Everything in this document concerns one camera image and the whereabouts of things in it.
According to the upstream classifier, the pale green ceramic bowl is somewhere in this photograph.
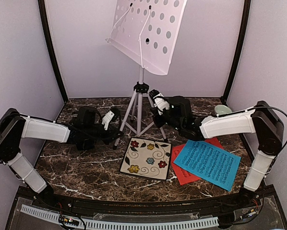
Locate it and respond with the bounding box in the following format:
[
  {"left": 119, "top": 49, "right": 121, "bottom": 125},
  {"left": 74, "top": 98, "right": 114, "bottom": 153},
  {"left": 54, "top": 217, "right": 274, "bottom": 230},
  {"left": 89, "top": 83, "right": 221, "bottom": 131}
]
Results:
[{"left": 214, "top": 105, "right": 232, "bottom": 117}]

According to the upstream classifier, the red sheet music paper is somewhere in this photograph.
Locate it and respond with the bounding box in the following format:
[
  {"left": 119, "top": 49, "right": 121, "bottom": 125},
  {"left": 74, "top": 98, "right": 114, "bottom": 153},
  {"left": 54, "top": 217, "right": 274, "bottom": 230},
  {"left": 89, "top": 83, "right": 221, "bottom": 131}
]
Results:
[{"left": 170, "top": 136, "right": 225, "bottom": 186}]

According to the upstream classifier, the white perforated music stand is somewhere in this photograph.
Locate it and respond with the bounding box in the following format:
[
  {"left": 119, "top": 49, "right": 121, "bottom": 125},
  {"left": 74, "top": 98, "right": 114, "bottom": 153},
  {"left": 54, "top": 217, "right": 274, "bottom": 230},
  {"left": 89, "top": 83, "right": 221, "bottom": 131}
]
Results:
[{"left": 107, "top": 0, "right": 187, "bottom": 137}]

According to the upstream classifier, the blue sheet music paper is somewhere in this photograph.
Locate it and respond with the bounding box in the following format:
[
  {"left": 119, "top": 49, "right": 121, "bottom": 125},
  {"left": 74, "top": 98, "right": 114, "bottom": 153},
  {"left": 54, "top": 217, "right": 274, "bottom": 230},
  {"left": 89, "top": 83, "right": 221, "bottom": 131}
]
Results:
[{"left": 174, "top": 140, "right": 241, "bottom": 191}]

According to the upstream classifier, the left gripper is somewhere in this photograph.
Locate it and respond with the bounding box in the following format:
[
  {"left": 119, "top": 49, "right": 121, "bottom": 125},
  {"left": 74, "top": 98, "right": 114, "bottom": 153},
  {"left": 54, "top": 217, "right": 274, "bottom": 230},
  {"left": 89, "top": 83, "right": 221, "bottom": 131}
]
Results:
[{"left": 84, "top": 124, "right": 122, "bottom": 145}]

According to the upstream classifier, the grey slotted cable duct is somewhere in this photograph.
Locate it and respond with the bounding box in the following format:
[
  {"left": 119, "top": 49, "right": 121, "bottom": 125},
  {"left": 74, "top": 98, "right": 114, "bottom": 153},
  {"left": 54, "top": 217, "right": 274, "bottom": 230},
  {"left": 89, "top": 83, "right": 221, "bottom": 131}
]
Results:
[{"left": 20, "top": 205, "right": 219, "bottom": 230}]

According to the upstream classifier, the black metronome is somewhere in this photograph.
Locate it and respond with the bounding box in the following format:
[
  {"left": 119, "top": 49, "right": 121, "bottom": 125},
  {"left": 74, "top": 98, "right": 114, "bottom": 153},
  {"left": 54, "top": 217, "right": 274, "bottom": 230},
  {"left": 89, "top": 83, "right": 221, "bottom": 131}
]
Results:
[{"left": 74, "top": 135, "right": 96, "bottom": 150}]

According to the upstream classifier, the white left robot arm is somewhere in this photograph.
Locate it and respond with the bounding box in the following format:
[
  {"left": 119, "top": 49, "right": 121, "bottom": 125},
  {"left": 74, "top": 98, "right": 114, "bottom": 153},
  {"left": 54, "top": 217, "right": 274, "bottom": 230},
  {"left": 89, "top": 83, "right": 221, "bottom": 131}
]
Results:
[{"left": 0, "top": 106, "right": 123, "bottom": 209}]

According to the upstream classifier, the floral square ceramic plate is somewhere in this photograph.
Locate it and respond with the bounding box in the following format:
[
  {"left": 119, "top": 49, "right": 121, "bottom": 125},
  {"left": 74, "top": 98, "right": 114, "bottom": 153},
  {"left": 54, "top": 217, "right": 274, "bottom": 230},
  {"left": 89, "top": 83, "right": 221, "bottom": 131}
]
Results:
[{"left": 120, "top": 138, "right": 172, "bottom": 181}]

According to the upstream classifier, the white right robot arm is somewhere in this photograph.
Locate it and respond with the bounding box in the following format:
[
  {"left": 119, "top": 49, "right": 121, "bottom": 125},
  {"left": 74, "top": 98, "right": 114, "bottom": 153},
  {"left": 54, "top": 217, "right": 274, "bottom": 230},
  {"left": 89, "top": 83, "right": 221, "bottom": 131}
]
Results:
[{"left": 149, "top": 90, "right": 285, "bottom": 208}]

